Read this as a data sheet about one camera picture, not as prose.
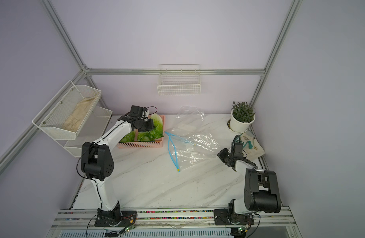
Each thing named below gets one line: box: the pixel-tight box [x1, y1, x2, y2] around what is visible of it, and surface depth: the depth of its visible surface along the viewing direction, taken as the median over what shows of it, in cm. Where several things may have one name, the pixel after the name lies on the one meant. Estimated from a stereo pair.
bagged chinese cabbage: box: [137, 130, 156, 142], surface depth 97 cm
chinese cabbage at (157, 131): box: [149, 113, 164, 139], surface depth 97 cm
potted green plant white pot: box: [229, 101, 256, 133], surface depth 103 cm
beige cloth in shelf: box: [62, 95, 98, 133], surface depth 80 cm
